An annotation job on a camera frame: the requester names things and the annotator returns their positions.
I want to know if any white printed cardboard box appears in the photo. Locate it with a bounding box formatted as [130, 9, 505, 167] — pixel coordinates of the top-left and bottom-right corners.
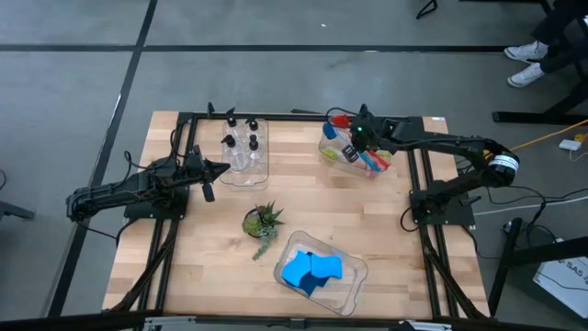
[531, 256, 588, 319]

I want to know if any black cable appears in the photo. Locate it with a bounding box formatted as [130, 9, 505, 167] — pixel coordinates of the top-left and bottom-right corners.
[523, 198, 552, 238]

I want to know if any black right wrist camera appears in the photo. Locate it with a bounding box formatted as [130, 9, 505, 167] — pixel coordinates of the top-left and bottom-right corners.
[341, 144, 361, 164]

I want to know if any black aluminium table frame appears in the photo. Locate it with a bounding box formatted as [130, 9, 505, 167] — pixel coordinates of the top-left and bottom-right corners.
[103, 101, 491, 323]

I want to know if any black bar with silver brackets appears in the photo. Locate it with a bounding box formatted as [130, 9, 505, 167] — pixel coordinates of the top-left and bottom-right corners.
[0, 308, 588, 331]

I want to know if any black metal stand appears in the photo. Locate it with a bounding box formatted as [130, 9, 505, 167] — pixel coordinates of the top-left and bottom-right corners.
[486, 216, 588, 318]

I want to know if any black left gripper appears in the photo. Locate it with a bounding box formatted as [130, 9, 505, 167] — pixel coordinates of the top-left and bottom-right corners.
[182, 144, 232, 186]

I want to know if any red dish brush clear handle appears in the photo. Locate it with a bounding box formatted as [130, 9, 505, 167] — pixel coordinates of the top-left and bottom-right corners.
[329, 113, 354, 129]
[362, 149, 391, 172]

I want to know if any white cable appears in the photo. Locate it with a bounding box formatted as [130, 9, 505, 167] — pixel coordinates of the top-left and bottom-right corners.
[472, 195, 588, 217]

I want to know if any black chair base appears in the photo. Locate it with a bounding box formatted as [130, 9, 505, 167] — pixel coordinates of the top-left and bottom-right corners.
[0, 200, 37, 223]

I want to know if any black table leg base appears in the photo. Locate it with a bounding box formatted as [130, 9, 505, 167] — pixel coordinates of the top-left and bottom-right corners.
[492, 80, 588, 126]

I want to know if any succulent plant in black pot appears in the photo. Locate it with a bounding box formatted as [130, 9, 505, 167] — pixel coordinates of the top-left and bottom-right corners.
[242, 200, 286, 262]

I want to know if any clear plastic bin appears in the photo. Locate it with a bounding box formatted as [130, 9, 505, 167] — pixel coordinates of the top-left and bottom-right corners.
[219, 118, 271, 192]
[318, 120, 395, 179]
[274, 229, 368, 317]

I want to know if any yellow extension cord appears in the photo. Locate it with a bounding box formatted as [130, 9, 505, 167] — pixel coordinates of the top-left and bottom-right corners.
[480, 118, 588, 160]

